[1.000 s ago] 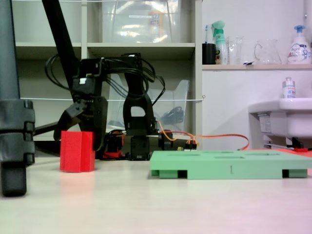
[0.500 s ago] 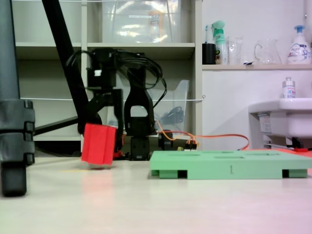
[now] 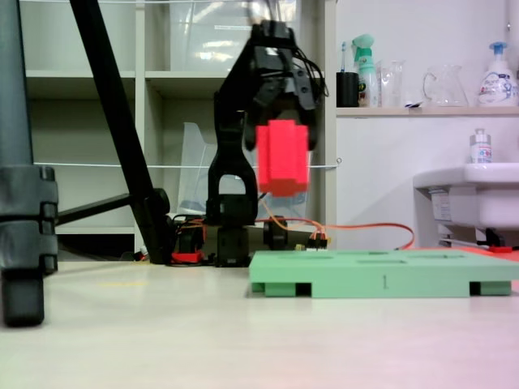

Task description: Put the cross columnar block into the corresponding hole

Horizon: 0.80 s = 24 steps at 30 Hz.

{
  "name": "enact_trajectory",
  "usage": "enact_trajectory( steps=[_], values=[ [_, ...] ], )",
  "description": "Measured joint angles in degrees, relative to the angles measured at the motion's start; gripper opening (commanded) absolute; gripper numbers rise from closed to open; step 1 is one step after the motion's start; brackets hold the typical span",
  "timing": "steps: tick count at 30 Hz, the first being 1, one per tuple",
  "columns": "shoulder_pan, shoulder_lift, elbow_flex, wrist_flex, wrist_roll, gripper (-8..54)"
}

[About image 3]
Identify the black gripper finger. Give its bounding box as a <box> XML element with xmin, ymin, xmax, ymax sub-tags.
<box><xmin>242</xmin><ymin>79</ymin><xmax>285</xmax><ymax>151</ymax></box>
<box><xmin>291</xmin><ymin>67</ymin><xmax>321</xmax><ymax>151</ymax></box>

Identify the red cross columnar block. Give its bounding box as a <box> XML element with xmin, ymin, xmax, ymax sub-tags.
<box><xmin>256</xmin><ymin>118</ymin><xmax>312</xmax><ymax>199</ymax></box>

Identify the black cup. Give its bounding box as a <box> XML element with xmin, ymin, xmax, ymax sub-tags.
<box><xmin>336</xmin><ymin>71</ymin><xmax>361</xmax><ymax>109</ymax></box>

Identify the green spray bottle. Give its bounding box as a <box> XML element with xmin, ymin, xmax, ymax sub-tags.
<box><xmin>351</xmin><ymin>34</ymin><xmax>380</xmax><ymax>109</ymax></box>

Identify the clear plastic storage box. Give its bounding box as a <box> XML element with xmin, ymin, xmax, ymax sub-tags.
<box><xmin>168</xmin><ymin>0</ymin><xmax>303</xmax><ymax>73</ymax></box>

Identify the glass beaker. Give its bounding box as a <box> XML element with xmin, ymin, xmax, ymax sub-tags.
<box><xmin>376</xmin><ymin>59</ymin><xmax>406</xmax><ymax>109</ymax></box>

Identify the beige shelf unit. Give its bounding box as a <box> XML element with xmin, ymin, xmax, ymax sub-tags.
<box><xmin>18</xmin><ymin>0</ymin><xmax>338</xmax><ymax>254</ymax></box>

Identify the glass pitcher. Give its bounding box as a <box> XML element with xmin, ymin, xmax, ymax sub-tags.
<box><xmin>422</xmin><ymin>64</ymin><xmax>470</xmax><ymax>108</ymax></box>

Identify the black tripod leg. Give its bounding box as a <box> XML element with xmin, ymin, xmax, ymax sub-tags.
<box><xmin>68</xmin><ymin>0</ymin><xmax>174</xmax><ymax>264</ymax></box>
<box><xmin>0</xmin><ymin>0</ymin><xmax>60</xmax><ymax>328</ymax></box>

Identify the clear sanitizer bottle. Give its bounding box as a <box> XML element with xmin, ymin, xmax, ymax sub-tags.
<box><xmin>469</xmin><ymin>128</ymin><xmax>493</xmax><ymax>165</ymax></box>

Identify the white foam soap bottle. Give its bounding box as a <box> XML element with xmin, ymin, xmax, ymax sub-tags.
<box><xmin>476</xmin><ymin>41</ymin><xmax>519</xmax><ymax>107</ymax></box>

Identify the green shape sorter board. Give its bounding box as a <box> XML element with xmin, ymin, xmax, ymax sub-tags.
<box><xmin>247</xmin><ymin>249</ymin><xmax>519</xmax><ymax>300</ymax></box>

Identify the black tripod spreader bar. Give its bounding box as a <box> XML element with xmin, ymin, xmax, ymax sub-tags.
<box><xmin>56</xmin><ymin>193</ymin><xmax>137</xmax><ymax>227</ymax></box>

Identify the white sink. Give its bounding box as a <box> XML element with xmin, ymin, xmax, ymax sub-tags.
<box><xmin>412</xmin><ymin>162</ymin><xmax>519</xmax><ymax>248</ymax></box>

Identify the small red black clip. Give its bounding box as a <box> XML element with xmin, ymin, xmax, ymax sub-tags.
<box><xmin>484</xmin><ymin>228</ymin><xmax>513</xmax><ymax>254</ymax></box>

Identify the light wooden wall shelf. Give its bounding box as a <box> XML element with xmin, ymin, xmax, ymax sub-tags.
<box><xmin>336</xmin><ymin>105</ymin><xmax>519</xmax><ymax>118</ymax></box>

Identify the thin orange wire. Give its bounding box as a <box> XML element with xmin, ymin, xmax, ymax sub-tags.
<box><xmin>259</xmin><ymin>198</ymin><xmax>415</xmax><ymax>251</ymax></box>

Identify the circuit board with wires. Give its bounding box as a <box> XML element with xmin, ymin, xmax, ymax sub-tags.
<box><xmin>294</xmin><ymin>230</ymin><xmax>332</xmax><ymax>254</ymax></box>

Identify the white cord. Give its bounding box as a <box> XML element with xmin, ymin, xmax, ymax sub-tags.
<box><xmin>32</xmin><ymin>158</ymin><xmax>343</xmax><ymax>170</ymax></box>

